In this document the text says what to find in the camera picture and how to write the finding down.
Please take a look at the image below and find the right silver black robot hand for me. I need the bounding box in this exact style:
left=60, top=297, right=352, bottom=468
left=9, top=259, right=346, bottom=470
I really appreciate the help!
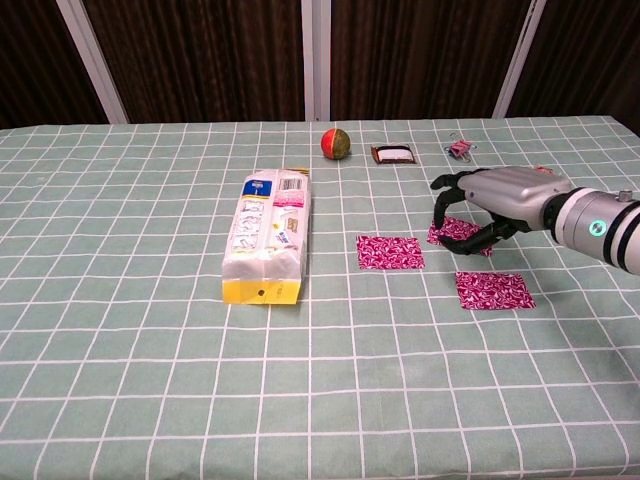
left=429, top=166, right=574, bottom=256

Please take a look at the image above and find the pink binder clip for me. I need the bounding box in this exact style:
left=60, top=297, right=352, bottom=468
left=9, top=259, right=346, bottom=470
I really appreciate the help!
left=443, top=132, right=479, bottom=165

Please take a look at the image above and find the brown white flat packet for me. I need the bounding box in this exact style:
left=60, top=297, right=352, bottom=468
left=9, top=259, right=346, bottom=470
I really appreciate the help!
left=370, top=143, right=418, bottom=166

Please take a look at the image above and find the dark fabric partition panel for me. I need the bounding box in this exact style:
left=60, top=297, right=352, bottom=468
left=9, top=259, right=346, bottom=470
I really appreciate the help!
left=0, top=0, right=129, bottom=130
left=492, top=0, right=640, bottom=139
left=55, top=0, right=321, bottom=125
left=312, top=0, right=549, bottom=121

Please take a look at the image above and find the red green ball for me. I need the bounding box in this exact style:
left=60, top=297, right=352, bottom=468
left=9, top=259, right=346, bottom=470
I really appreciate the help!
left=319, top=127, right=352, bottom=161

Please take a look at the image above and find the white yellow plastic package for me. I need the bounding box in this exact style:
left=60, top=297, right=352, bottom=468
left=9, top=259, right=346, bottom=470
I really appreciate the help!
left=221, top=167, right=314, bottom=306

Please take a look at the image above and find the green checked tablecloth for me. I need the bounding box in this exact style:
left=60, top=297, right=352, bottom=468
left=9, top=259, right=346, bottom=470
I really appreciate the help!
left=0, top=115, right=640, bottom=480

